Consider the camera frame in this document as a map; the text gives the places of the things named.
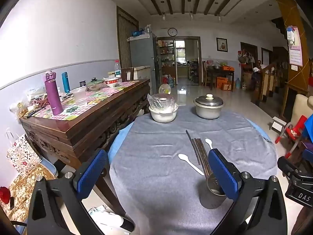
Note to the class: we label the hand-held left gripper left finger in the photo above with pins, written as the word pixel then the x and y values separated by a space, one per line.
pixel 91 173

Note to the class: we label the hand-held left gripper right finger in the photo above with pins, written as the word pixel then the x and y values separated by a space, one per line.
pixel 222 176

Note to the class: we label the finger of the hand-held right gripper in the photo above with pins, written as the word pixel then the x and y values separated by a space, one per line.
pixel 293 167

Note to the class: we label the perforated metal utensil holder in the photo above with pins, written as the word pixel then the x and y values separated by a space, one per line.
pixel 210 198

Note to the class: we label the white plastic spoon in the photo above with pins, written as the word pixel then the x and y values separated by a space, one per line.
pixel 208 142
pixel 189 163

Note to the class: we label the grey square chopstick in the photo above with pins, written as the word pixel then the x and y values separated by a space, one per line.
pixel 193 146

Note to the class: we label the red plastic chair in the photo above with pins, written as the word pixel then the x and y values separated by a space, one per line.
pixel 294 132

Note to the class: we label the blue shirt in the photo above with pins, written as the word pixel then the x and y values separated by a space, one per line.
pixel 308 133

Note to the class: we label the carved wooden sideboard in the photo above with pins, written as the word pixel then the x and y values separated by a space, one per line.
pixel 80 129

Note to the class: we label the light blue table cover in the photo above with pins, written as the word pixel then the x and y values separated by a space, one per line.
pixel 119 137

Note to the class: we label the white step stool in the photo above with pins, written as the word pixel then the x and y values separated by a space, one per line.
pixel 278 123

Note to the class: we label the white and black appliance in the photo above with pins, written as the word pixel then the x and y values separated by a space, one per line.
pixel 110 220

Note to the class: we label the beige sofa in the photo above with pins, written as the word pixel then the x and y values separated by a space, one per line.
pixel 303 105

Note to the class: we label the grey tablecloth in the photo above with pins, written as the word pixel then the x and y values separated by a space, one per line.
pixel 159 181

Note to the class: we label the metal cooking pot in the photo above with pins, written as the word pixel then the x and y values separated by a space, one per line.
pixel 209 112

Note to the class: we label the gold patterned cushion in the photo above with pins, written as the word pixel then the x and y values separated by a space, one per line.
pixel 24 191

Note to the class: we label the patterned paper gift bag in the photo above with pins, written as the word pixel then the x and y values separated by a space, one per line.
pixel 22 155

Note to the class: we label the metal pot lid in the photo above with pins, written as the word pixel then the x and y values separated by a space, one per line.
pixel 209 100

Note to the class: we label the clear plastic cup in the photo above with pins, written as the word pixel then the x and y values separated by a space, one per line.
pixel 79 96

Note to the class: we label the pink checkered cloth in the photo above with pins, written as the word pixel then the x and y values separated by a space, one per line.
pixel 97 95

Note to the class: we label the purple thermos bottle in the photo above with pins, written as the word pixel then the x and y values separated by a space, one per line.
pixel 53 95

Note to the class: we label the bowl with glass lid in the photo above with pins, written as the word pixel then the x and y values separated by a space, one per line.
pixel 95 85

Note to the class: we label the small black jar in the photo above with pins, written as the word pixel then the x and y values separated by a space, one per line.
pixel 82 83

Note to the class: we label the wooden stair railing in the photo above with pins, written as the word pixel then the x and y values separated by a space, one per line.
pixel 267 78

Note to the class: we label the orange cardboard box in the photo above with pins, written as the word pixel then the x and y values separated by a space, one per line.
pixel 223 83

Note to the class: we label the red and white bowl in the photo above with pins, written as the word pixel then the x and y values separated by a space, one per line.
pixel 112 82

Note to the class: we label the blue thermos bottle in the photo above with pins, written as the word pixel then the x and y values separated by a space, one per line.
pixel 66 83

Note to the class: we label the pile of snack packets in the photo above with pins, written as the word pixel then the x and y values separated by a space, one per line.
pixel 29 102

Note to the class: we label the clear plastic bag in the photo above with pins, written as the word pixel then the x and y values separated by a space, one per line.
pixel 161 100

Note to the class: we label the dark wooden dining table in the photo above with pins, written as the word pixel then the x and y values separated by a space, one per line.
pixel 221 72

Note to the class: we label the wooden chair back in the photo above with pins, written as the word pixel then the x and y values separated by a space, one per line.
pixel 127 74

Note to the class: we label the plastic water bottle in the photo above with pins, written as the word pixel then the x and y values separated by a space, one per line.
pixel 117 69

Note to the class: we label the blue water jug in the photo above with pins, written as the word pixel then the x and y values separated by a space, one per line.
pixel 171 81

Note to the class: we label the white chest freezer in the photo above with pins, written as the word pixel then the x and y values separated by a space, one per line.
pixel 141 73

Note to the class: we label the grey refrigerator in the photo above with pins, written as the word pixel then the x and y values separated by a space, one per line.
pixel 141 51

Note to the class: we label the brown curtain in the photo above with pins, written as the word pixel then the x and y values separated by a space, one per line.
pixel 126 36

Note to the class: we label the wooden pillar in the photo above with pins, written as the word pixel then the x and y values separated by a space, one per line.
pixel 292 12

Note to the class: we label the pink wall calendar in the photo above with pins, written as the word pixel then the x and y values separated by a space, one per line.
pixel 295 51

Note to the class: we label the framed wall picture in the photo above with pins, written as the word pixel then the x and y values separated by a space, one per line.
pixel 221 44

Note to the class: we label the round wall clock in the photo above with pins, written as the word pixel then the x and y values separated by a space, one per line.
pixel 172 32

